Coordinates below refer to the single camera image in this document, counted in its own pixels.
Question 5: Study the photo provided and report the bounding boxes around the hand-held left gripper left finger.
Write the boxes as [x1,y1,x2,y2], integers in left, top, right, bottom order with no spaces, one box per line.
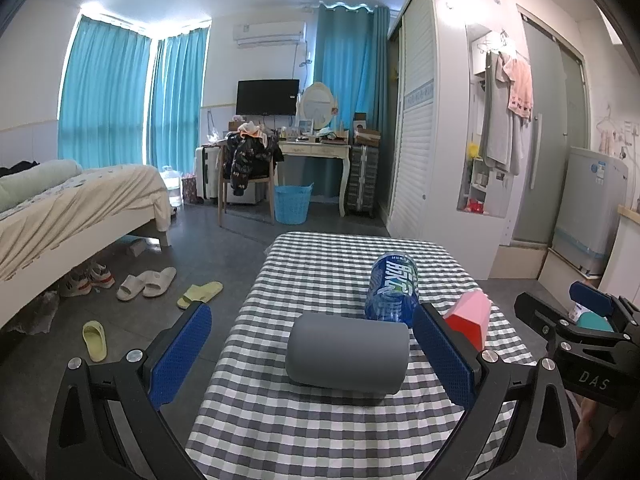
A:
[46,303,213,480]

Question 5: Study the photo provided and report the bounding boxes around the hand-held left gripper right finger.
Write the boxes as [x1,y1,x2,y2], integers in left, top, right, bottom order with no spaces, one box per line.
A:
[412,302,582,480]

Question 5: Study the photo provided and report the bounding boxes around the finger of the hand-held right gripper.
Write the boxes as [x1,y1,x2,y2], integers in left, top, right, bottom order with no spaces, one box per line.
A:
[569,281,640,331]
[514,291,633,357]

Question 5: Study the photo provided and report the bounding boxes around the teal and white object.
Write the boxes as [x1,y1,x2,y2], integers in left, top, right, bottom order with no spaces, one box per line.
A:
[574,307,615,334]

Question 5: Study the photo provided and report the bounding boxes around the grey cup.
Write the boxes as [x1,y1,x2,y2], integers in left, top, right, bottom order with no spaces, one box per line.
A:
[285,312,411,396]

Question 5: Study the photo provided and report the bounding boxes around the person's right hand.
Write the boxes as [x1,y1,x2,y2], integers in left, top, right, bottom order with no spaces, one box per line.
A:
[572,392,610,463]

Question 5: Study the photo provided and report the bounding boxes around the green slipper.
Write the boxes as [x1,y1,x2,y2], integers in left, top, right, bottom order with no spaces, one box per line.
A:
[176,281,224,310]
[82,320,108,362]

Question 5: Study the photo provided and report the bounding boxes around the white slipper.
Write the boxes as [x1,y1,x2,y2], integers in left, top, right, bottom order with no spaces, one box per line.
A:
[143,266,178,299]
[116,274,152,302]

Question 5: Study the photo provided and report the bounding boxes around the blue water bottle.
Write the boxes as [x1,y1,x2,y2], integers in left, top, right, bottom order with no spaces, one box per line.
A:
[363,253,421,329]

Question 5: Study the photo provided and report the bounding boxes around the white washing machine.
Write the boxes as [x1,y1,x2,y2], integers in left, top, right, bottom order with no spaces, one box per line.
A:
[551,145,632,277]

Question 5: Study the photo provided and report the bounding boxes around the pair of sneakers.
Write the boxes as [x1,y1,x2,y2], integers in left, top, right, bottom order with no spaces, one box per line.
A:
[59,261,116,298]

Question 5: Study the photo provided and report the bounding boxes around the white bed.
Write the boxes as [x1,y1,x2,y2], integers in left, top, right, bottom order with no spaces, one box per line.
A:
[0,159,174,333]

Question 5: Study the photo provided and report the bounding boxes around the checkered cloth table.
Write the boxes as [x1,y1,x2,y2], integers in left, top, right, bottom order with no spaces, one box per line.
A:
[184,232,537,480]

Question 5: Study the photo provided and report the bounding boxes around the clear plastic bag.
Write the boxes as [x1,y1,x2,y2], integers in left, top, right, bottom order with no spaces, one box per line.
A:
[7,291,60,337]

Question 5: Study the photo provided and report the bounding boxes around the clear water jug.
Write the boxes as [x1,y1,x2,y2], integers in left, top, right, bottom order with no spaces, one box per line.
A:
[160,164,182,209]

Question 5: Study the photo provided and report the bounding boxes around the frosted glass door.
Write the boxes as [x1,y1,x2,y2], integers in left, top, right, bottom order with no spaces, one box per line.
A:
[511,5,587,247]

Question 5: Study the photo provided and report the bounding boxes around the beige blanket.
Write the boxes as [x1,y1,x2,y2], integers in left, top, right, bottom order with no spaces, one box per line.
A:
[0,164,172,282]

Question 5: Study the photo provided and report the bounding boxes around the white suitcase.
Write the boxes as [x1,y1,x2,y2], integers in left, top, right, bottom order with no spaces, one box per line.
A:
[194,144,224,205]

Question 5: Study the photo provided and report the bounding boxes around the wooden chair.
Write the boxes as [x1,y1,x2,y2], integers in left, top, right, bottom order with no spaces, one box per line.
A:
[216,132,279,227]

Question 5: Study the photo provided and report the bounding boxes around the blue plastic basket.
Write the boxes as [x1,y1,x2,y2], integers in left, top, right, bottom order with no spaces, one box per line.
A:
[273,183,315,225]

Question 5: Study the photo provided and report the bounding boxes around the dark suitcase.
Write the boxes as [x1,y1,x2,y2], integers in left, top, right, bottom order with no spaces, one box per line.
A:
[346,143,380,219]

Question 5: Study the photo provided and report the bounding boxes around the grey hanging garment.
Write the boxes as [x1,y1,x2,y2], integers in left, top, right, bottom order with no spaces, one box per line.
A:
[481,51,527,177]

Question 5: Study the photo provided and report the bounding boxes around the dark patterned jacket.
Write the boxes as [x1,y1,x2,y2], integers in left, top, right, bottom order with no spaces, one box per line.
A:
[222,131,285,197]

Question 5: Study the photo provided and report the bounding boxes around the pink hanging towel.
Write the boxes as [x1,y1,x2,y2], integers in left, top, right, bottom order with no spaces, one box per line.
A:
[501,54,535,122]

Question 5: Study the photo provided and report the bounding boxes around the green rolled quilt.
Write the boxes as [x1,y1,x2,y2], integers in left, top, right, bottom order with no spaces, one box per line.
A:
[0,159,84,214]

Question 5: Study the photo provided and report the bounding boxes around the white wardrobe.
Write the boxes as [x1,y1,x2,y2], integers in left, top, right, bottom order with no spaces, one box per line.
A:
[386,0,518,281]

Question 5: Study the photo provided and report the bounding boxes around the cream dressing table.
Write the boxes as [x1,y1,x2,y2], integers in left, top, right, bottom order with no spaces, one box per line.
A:
[276,139,353,219]

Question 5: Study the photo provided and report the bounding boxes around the dark cloth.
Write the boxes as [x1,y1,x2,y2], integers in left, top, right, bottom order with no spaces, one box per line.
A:
[0,160,40,178]

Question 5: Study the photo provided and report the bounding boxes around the narrow teal curtain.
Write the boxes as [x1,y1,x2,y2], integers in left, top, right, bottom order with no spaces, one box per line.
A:
[146,26,211,175]

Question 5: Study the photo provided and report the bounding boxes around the black television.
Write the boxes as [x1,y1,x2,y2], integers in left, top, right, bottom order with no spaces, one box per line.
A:
[235,79,300,116]

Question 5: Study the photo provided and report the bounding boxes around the wide teal curtain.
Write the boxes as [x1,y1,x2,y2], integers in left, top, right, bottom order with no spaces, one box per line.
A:
[57,14,152,167]

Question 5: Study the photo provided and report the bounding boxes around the oval white mirror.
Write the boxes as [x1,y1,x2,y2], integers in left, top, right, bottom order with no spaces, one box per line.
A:
[299,83,336,131]

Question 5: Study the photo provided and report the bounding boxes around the dark teal curtain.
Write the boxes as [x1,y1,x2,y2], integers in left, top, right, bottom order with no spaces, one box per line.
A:
[311,2,392,202]

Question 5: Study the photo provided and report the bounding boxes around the white air conditioner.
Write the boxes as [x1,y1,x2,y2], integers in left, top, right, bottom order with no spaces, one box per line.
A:
[231,21,307,50]

